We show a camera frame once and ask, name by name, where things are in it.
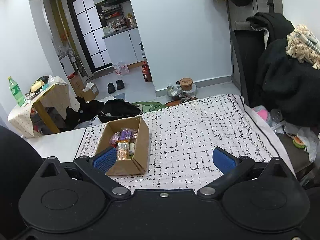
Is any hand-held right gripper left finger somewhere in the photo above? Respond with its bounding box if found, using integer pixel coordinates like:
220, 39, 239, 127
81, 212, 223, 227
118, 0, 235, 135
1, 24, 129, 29
35, 147, 131, 201

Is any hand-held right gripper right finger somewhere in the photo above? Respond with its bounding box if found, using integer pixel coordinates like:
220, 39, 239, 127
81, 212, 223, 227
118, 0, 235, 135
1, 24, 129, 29
196, 147, 294, 200

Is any orange biscuit packet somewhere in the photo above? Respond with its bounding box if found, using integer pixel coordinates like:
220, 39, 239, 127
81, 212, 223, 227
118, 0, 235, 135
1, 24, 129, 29
117, 141, 130, 161

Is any light purple snack packet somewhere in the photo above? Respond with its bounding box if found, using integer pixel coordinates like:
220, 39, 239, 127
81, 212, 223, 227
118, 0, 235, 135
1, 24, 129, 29
110, 133, 122, 147

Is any white snack packet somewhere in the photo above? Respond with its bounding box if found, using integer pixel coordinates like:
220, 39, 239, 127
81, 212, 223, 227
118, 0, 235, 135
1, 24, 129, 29
127, 142, 137, 159

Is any purple bread packet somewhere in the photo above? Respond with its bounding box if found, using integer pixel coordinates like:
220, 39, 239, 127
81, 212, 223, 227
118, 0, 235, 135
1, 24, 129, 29
119, 129, 134, 142

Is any black bag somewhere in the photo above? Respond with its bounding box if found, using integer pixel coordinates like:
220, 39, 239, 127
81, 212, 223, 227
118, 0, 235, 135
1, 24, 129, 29
97, 99, 142, 123

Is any black clothing pile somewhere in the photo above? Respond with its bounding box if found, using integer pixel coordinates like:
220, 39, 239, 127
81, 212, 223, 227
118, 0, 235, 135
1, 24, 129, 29
65, 96, 105, 130

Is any pink plush toy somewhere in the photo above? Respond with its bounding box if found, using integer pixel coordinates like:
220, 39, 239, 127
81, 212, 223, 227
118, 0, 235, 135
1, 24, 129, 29
252, 106, 272, 125

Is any cardboard box with white paper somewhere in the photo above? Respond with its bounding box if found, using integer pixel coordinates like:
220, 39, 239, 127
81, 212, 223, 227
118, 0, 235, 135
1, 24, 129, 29
82, 82, 100, 102

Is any clear plastic bottle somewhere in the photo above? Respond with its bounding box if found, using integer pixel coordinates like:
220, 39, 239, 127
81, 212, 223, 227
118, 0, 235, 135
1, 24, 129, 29
270, 109, 284, 128

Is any green cartoon rug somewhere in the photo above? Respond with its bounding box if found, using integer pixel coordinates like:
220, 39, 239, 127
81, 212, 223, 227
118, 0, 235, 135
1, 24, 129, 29
131, 97, 198, 113

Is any clear plastic container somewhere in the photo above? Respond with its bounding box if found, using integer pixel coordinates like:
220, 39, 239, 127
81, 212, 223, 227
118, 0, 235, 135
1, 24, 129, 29
186, 84, 198, 98

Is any burger toy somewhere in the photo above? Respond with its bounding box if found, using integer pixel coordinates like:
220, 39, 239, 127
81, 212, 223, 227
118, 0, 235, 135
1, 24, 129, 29
292, 135, 307, 149

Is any tall cardboard box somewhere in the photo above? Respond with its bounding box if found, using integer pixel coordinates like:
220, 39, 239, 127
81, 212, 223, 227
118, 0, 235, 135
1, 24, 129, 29
68, 73, 85, 97

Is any small cloth-covered side table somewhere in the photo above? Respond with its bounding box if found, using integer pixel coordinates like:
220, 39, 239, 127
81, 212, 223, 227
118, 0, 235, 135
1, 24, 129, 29
7, 76, 80, 138

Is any brown round container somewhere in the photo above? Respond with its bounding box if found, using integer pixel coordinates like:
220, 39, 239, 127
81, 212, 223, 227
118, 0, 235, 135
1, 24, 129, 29
179, 78, 193, 90

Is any clear plastic bag of items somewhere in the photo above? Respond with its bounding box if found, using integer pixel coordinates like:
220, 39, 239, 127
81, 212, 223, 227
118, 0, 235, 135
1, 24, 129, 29
166, 84, 183, 98

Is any white plastic bag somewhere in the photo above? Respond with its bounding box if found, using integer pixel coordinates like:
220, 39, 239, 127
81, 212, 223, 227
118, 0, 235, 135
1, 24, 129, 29
296, 127, 320, 162

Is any pink plastic bag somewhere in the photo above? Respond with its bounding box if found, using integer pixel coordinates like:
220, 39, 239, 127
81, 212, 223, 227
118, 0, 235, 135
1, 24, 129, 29
114, 61, 130, 75

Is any black coat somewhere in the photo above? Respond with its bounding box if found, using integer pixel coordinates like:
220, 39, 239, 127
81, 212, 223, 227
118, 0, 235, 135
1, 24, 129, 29
246, 12, 320, 128

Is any red oil bottle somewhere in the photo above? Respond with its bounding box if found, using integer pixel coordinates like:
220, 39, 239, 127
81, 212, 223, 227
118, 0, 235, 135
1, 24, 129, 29
141, 60, 153, 83

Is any yellow toy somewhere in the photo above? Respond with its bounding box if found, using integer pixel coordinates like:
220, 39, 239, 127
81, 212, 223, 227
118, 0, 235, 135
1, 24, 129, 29
30, 81, 43, 93

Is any black flat panel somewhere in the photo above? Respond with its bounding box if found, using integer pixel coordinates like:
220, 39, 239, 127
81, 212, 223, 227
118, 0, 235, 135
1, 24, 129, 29
230, 29, 265, 105

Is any small white cabinet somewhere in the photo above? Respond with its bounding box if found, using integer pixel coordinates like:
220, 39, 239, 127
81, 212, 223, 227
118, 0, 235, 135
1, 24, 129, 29
59, 55, 75, 79

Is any white standing fan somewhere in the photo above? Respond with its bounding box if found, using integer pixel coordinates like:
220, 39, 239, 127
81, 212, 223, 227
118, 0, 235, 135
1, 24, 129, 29
67, 48, 82, 77

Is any green soda bottle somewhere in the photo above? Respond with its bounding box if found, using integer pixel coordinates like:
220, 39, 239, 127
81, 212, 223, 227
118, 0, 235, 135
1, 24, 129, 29
7, 77, 26, 107

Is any white kitchen cabinet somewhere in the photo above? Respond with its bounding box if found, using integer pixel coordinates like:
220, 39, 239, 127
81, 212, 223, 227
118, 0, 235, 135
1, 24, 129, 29
102, 27, 144, 67

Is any black framed glass door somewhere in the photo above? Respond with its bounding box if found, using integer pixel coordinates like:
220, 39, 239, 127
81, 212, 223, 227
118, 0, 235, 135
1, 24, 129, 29
66, 0, 113, 74

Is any cream fringed cloth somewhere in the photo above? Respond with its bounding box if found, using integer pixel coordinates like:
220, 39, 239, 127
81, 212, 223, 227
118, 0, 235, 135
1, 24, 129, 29
286, 24, 320, 69

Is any kitchen shelf with bottles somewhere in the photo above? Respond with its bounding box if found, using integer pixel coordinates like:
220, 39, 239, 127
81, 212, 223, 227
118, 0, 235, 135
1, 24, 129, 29
96, 1, 138, 34

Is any grey door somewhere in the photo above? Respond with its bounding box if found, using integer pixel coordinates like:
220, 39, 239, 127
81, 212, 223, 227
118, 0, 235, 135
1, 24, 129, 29
226, 0, 284, 88

